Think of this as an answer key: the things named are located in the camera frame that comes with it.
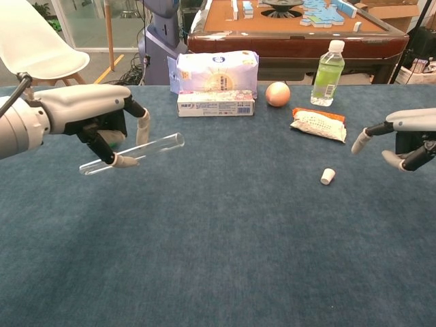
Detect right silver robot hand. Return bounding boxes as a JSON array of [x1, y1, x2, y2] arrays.
[[350, 108, 436, 172]]

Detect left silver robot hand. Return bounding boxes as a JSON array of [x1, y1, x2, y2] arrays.
[[40, 84, 151, 170]]

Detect transparent glass test tube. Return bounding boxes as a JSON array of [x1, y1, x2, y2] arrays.
[[78, 132, 185, 176]]

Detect small white cap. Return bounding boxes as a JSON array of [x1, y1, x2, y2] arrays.
[[320, 168, 337, 186]]

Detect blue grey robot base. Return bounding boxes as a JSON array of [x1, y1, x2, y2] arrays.
[[138, 0, 190, 86]]

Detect black tripod stand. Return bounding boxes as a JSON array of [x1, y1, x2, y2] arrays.
[[390, 0, 431, 84]]

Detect wooden pole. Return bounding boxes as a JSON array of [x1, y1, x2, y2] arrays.
[[104, 0, 115, 72]]

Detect white chair wooden legs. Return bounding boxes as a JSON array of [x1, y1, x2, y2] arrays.
[[0, 0, 91, 88]]

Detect orange white snack packet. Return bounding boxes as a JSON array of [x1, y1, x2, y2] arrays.
[[290, 107, 347, 144]]

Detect green label water bottle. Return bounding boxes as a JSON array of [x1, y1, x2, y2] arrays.
[[310, 40, 346, 107]]

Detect cardboard box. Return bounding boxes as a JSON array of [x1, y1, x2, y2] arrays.
[[360, 0, 430, 33]]

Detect white toothpaste box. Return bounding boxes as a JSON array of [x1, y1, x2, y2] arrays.
[[176, 89, 255, 118]]

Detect white lavender tissue pack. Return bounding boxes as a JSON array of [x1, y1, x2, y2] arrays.
[[166, 50, 260, 99]]

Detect peach coloured ball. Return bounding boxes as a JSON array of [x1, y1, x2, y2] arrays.
[[265, 81, 291, 108]]

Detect brown mahjong table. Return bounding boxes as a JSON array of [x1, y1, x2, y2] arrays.
[[187, 0, 409, 85]]

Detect blue carpet table mat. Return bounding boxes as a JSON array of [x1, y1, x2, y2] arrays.
[[0, 84, 436, 327]]

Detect black floor cable bundle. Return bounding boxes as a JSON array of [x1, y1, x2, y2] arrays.
[[115, 54, 147, 86]]

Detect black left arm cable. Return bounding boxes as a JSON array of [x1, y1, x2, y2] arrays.
[[0, 72, 33, 119]]

